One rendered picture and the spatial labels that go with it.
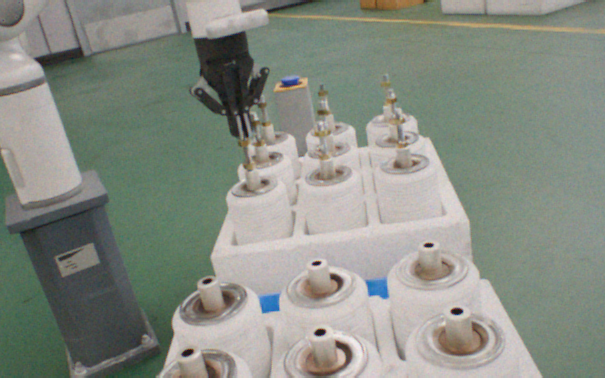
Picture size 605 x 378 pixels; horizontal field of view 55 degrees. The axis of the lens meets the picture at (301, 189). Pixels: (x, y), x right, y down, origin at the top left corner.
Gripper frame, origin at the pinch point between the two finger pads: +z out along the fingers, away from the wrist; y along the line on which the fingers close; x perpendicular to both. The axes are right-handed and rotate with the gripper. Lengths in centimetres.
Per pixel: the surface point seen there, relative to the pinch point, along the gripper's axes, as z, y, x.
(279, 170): 11.2, -7.5, -4.6
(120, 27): 18, -139, -489
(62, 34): 13, -88, -498
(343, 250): 19.5, -5.2, 13.8
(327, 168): 8.6, -8.8, 8.1
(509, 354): 11, 6, 52
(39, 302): 35, 33, -46
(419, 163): 10.1, -19.8, 16.5
